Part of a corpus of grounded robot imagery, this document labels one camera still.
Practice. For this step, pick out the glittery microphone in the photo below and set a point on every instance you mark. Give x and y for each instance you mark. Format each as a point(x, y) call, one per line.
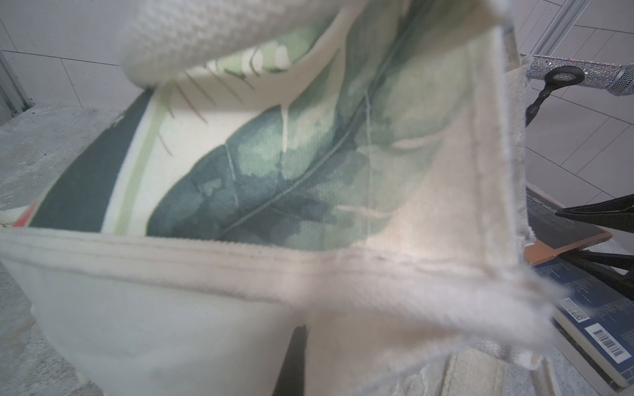
point(614, 78)

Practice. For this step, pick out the black microphone stand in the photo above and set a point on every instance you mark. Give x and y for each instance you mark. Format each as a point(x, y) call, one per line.
point(556, 79)

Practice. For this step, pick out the brown black book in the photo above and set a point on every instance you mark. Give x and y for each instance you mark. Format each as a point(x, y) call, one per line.
point(555, 235)

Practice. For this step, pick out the floral canvas tote bag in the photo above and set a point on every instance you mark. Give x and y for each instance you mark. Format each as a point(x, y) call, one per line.
point(322, 195)

